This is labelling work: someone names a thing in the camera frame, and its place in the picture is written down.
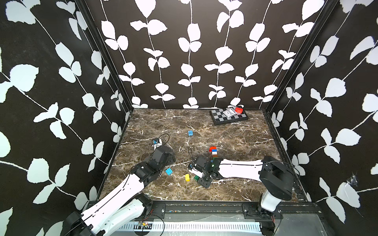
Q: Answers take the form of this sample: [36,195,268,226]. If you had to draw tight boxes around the black white chessboard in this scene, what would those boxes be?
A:
[209,107,249,125]

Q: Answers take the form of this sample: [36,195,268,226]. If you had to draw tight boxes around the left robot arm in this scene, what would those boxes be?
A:
[60,145,176,236]

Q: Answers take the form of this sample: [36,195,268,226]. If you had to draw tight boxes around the small circuit board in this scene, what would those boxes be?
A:
[134,222,153,232]

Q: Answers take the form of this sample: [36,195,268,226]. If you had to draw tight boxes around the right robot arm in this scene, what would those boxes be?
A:
[188,156,294,212]

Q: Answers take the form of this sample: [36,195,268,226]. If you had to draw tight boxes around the black mounting rail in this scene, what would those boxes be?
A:
[147,201,322,221]

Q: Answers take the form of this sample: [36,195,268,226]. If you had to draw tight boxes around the white perforated strip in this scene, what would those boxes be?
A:
[117,221,261,234]

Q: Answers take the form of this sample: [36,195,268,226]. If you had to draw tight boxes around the red block on chessboard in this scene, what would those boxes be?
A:
[235,107,243,114]

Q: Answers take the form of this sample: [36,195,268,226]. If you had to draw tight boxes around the cyan lego brick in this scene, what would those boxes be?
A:
[165,168,173,176]

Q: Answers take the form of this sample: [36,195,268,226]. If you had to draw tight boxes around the playing card deck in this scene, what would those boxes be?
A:
[223,108,237,118]

